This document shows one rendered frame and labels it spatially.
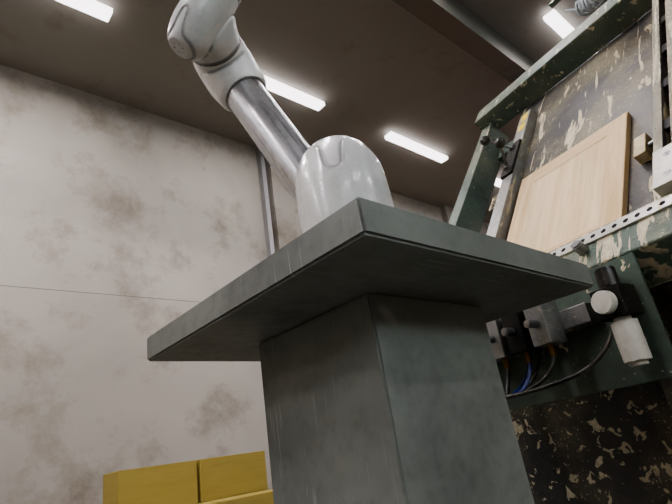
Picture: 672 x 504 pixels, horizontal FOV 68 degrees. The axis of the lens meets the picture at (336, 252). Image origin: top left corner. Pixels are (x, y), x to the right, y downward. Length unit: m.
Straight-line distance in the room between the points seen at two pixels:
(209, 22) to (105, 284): 3.86
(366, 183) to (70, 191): 4.53
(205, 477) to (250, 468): 0.34
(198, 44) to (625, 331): 1.05
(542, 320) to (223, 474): 2.99
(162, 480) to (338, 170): 3.04
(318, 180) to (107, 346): 4.05
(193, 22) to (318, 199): 0.58
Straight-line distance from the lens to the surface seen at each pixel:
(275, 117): 1.19
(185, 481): 3.69
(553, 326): 1.12
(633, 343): 1.06
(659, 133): 1.33
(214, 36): 1.25
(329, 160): 0.82
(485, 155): 2.24
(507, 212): 1.70
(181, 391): 4.89
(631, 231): 1.17
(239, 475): 3.84
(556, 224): 1.45
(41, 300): 4.72
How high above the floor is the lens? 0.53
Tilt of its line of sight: 22 degrees up
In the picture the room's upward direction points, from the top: 9 degrees counter-clockwise
